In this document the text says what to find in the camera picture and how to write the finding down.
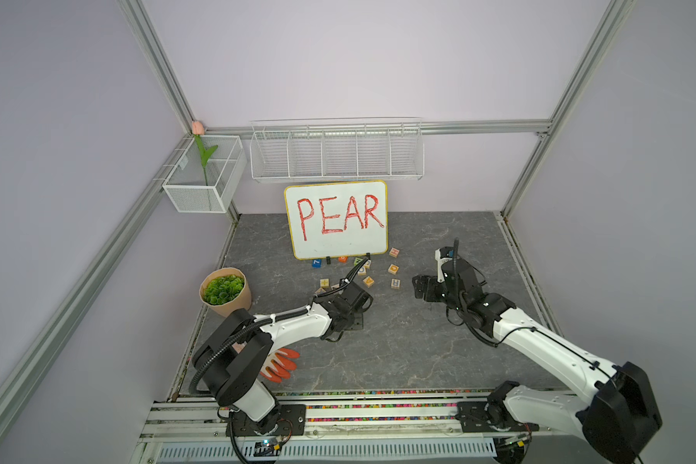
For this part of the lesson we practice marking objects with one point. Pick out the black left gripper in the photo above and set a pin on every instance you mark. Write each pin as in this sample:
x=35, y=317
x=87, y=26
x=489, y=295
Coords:
x=358, y=323

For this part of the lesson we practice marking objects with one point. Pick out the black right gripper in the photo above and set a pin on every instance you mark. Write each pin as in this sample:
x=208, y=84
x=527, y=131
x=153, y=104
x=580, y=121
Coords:
x=419, y=285

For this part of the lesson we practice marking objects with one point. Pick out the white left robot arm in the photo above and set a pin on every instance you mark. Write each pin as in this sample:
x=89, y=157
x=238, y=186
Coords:
x=228, y=366

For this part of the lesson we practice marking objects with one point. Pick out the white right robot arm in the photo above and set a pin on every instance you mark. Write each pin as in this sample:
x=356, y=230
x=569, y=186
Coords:
x=611, y=407

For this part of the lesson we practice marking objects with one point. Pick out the whiteboard with red PEAR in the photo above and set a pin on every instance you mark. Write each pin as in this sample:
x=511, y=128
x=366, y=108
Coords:
x=338, y=219

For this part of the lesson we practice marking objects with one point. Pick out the potted green plant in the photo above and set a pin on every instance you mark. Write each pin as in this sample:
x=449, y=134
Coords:
x=225, y=291

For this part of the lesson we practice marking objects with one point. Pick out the white ventilation grille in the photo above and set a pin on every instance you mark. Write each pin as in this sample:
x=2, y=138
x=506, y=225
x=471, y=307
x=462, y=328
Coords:
x=305, y=451

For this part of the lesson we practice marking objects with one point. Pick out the small white mesh basket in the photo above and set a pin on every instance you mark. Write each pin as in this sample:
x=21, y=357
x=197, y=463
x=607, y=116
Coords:
x=185, y=185

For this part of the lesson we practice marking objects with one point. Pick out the artificial pink tulip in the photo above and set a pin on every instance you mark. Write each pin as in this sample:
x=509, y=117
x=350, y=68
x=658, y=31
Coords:
x=205, y=152

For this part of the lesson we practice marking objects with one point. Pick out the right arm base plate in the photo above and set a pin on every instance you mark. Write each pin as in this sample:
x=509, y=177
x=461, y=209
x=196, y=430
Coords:
x=480, y=416

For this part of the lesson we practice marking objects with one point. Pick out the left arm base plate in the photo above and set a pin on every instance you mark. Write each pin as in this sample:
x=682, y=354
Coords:
x=285, y=420

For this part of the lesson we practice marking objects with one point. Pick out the long white wire basket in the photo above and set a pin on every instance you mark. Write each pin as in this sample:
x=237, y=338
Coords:
x=337, y=149

